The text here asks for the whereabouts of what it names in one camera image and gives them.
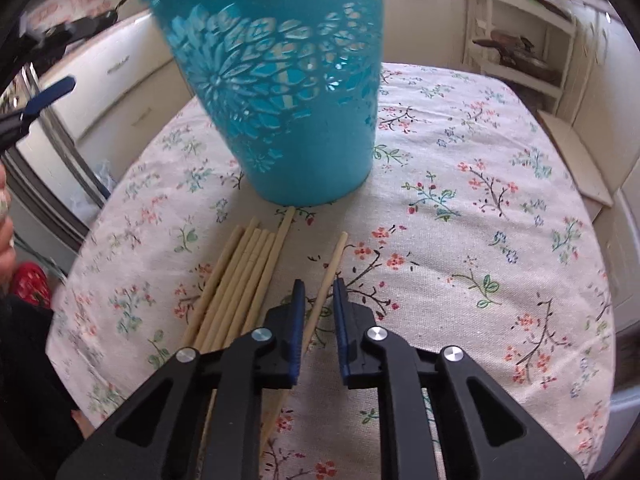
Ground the person's left hand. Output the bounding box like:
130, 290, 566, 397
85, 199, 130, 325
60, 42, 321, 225
0, 165, 17, 293

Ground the red patterned cloth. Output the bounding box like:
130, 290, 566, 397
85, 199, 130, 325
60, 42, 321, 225
12, 262, 53, 308

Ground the floral tablecloth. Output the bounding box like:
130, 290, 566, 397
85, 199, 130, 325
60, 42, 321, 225
45, 62, 618, 480

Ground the cardboard sheet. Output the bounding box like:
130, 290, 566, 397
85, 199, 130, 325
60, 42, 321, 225
537, 110, 616, 206

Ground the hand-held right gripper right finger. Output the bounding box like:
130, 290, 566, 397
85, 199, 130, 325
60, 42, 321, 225
332, 277, 586, 480

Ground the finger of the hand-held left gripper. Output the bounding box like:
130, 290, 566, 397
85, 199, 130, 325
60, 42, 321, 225
17, 22, 76, 61
0, 76, 77, 133

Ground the dark cloth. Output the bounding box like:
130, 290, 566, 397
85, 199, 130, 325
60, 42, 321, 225
0, 295, 86, 480

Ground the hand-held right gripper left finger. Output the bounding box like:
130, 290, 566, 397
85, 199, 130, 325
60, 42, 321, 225
55, 280, 307, 480

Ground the slim bamboo chopstick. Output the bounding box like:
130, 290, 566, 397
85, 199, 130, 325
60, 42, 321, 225
260, 231, 349, 456

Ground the teal perforated plastic container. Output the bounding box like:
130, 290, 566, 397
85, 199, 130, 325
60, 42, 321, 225
140, 0, 386, 208

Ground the clear plastic bag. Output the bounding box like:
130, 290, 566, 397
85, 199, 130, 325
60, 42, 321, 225
70, 160, 118, 211

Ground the black frying pan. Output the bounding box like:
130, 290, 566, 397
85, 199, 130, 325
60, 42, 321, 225
70, 0, 141, 33

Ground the white drawer cabinet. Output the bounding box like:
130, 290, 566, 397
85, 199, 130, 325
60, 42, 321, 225
12, 10, 201, 246

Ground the bundle of bamboo chopsticks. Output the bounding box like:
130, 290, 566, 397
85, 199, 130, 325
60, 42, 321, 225
181, 207, 296, 461

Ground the white shelf unit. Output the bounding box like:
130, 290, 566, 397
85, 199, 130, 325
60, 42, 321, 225
462, 0, 578, 113

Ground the brown wooden object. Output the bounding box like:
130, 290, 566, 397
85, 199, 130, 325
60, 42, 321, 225
472, 30, 536, 66

